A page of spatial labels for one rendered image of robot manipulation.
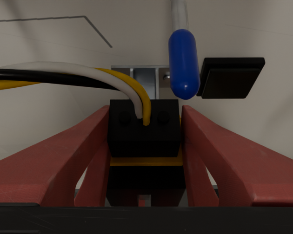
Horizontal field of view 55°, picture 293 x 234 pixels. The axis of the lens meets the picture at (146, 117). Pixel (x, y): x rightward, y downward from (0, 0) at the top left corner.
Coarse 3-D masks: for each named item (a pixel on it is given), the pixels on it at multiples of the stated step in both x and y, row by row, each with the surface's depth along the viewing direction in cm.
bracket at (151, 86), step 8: (128, 72) 20; (136, 72) 20; (144, 72) 20; (152, 72) 20; (160, 72) 20; (168, 72) 20; (136, 80) 21; (144, 80) 21; (152, 80) 21; (160, 80) 21; (168, 80) 20; (144, 88) 21; (152, 88) 21; (152, 96) 21
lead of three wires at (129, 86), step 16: (16, 64) 8; (32, 64) 8; (48, 64) 8; (64, 64) 8; (0, 80) 7; (16, 80) 7; (32, 80) 8; (48, 80) 8; (64, 80) 8; (80, 80) 8; (96, 80) 9; (112, 80) 9; (128, 80) 9; (128, 96) 10; (144, 96) 10; (144, 112) 11
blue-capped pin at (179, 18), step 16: (176, 0) 9; (176, 16) 8; (176, 32) 8; (176, 48) 8; (192, 48) 8; (176, 64) 7; (192, 64) 7; (176, 80) 7; (192, 80) 7; (176, 96) 8; (192, 96) 7
